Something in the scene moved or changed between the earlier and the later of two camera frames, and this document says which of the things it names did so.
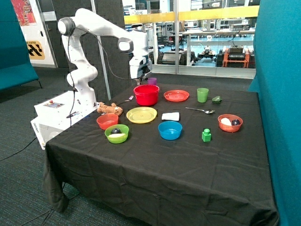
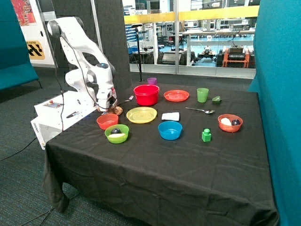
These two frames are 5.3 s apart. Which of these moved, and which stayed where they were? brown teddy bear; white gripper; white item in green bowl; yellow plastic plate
Moved: white gripper
Stayed: yellow plastic plate; white item in green bowl; brown teddy bear
